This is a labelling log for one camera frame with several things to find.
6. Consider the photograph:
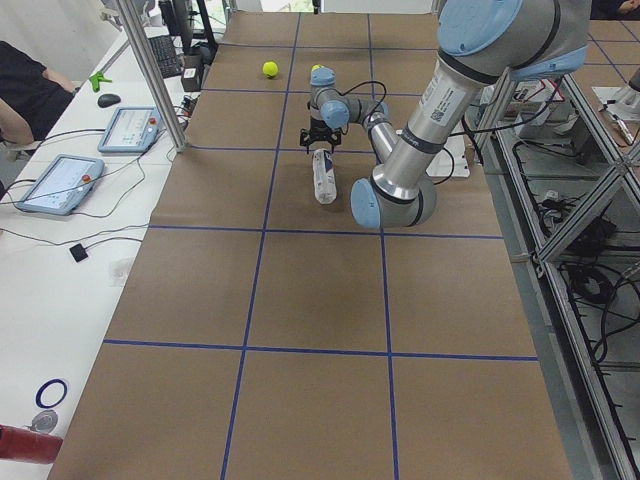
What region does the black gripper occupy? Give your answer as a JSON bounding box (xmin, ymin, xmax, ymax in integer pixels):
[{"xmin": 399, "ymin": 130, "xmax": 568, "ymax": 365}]
[{"xmin": 299, "ymin": 117, "xmax": 342, "ymax": 155}]

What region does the clear tennis ball can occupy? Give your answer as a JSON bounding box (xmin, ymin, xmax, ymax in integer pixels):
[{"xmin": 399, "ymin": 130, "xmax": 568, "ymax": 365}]
[{"xmin": 312, "ymin": 149, "xmax": 337, "ymax": 205}]

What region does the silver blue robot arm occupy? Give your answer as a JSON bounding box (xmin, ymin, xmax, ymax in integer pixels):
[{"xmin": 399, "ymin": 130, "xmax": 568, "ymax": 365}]
[{"xmin": 300, "ymin": 0, "xmax": 591, "ymax": 229}]

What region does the black box with label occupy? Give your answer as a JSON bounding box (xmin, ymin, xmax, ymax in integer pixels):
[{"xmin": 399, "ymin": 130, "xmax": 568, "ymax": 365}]
[{"xmin": 181, "ymin": 54, "xmax": 204, "ymax": 93}]

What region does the black keyboard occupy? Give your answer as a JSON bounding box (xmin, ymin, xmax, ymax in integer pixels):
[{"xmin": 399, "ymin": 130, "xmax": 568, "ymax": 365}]
[{"xmin": 148, "ymin": 35, "xmax": 182, "ymax": 78}]

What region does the far blue teach pendant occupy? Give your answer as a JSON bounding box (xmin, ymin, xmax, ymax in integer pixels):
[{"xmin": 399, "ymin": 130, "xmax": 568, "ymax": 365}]
[{"xmin": 97, "ymin": 106, "xmax": 162, "ymax": 154}]

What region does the blue teach pendant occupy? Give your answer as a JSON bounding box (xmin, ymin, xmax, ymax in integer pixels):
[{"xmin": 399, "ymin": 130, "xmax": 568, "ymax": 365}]
[
  {"xmin": 15, "ymin": 154, "xmax": 105, "ymax": 216},
  {"xmin": 97, "ymin": 106, "xmax": 162, "ymax": 154}
]

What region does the brown paper table cover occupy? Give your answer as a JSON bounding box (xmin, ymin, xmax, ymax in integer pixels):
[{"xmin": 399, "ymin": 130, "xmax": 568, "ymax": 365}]
[{"xmin": 50, "ymin": 13, "xmax": 571, "ymax": 479}]

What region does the black computer mouse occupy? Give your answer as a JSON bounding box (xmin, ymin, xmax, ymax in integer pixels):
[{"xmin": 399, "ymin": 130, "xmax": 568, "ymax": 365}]
[{"xmin": 97, "ymin": 93, "xmax": 121, "ymax": 108}]

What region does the green plastic clamp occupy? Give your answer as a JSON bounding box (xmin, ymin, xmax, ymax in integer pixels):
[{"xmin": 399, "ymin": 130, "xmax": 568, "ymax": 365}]
[{"xmin": 89, "ymin": 71, "xmax": 112, "ymax": 93}]

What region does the near blue teach pendant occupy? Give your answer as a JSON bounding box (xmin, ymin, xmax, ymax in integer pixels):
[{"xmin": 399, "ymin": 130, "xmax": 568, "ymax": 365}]
[{"xmin": 15, "ymin": 154, "xmax": 105, "ymax": 216}]

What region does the small black square puck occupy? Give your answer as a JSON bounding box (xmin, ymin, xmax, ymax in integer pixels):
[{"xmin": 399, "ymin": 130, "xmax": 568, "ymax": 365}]
[{"xmin": 69, "ymin": 243, "xmax": 88, "ymax": 263}]

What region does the seated person in black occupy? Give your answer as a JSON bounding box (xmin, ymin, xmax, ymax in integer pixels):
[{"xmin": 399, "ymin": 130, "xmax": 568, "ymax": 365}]
[{"xmin": 1, "ymin": 41, "xmax": 76, "ymax": 145}]

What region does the silver metal disc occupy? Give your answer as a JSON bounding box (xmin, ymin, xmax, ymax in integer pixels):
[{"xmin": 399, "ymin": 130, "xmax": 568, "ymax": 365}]
[{"xmin": 28, "ymin": 409, "xmax": 59, "ymax": 434}]

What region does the red cylinder bottle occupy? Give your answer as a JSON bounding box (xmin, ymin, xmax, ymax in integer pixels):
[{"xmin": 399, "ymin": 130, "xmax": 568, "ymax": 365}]
[{"xmin": 0, "ymin": 425, "xmax": 63, "ymax": 464}]

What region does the white camera mast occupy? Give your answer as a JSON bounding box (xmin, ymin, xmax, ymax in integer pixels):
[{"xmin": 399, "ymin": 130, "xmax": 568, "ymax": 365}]
[{"xmin": 427, "ymin": 136, "xmax": 470, "ymax": 179}]

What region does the aluminium frame post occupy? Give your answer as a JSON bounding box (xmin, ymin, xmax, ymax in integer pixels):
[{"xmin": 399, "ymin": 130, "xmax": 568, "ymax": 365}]
[{"xmin": 117, "ymin": 0, "xmax": 187, "ymax": 153}]

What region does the blue tape ring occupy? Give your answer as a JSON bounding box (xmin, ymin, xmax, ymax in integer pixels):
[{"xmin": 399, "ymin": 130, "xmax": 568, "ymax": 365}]
[{"xmin": 34, "ymin": 378, "xmax": 69, "ymax": 410}]

